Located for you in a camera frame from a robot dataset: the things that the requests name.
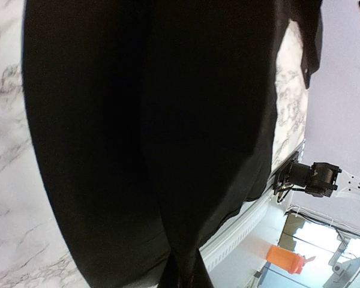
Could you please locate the orange plastic container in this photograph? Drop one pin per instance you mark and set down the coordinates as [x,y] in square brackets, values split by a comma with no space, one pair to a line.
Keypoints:
[289,261]

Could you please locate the aluminium table front rail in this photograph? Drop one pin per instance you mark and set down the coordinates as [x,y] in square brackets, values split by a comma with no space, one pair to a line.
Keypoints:
[235,230]

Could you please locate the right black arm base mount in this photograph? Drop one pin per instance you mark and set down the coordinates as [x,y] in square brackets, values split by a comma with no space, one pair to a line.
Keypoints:
[282,186]

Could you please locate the black long sleeve shirt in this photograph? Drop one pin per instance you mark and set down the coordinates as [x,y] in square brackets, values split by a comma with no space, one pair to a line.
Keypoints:
[153,122]

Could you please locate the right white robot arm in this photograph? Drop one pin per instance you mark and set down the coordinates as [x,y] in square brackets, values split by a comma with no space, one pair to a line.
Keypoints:
[320,179]

